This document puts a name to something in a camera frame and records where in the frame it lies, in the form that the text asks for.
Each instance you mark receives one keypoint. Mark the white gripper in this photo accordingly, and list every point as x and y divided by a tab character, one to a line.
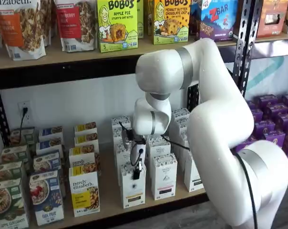
137	146

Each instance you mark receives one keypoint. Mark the white box yellow strip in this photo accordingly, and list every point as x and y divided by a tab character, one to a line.
123	157
119	140
120	121
133	190

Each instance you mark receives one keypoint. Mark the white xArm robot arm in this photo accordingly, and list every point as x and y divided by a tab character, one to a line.
218	131

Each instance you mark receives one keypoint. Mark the white box pink strip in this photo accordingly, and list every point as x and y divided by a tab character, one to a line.
159	148
164	176

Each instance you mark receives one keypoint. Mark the wooden shelf board low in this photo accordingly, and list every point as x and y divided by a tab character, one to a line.
109	186

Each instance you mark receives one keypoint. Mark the white box dark strip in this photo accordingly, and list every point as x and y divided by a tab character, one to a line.
184	143
179	113
181	125
194	176

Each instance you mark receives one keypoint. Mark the blue Flax Plus box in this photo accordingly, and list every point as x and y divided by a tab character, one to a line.
47	162
51	133
47	198
49	146

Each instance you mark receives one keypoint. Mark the green oatmeal box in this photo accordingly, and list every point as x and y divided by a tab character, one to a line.
9	205
22	137
15	155
8	171

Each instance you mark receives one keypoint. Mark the wooden shelf board black beam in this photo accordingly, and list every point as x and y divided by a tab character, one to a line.
63	71

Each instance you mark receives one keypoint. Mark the green Bobo's apple pie box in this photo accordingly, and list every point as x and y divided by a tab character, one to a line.
117	23

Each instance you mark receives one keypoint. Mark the yellow Bobo's peanut butter box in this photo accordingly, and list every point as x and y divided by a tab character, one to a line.
172	21

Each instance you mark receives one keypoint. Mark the blue Zbar box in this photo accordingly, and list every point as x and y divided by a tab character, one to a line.
215	19

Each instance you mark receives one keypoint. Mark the wooden shelf board short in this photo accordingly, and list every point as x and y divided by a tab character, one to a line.
275	38

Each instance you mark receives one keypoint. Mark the orange snack box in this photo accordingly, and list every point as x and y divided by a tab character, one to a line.
271	16

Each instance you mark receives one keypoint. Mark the granola bag red label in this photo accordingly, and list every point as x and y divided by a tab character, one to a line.
75	23

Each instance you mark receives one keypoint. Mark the white sheet with teal stripe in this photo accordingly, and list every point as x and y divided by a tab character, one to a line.
277	78

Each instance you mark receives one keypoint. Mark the white granola bag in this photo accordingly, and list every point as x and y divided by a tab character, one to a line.
48	21

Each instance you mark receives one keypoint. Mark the granola bag orange label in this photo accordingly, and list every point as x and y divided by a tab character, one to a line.
20	28

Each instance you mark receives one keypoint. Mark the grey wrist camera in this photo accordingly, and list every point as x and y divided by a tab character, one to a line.
125	137

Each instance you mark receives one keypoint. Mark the black perforated shelf post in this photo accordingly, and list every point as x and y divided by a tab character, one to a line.
1	114
193	97
245	35

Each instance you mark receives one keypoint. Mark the white wall outlet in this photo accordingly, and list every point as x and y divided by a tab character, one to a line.
27	117

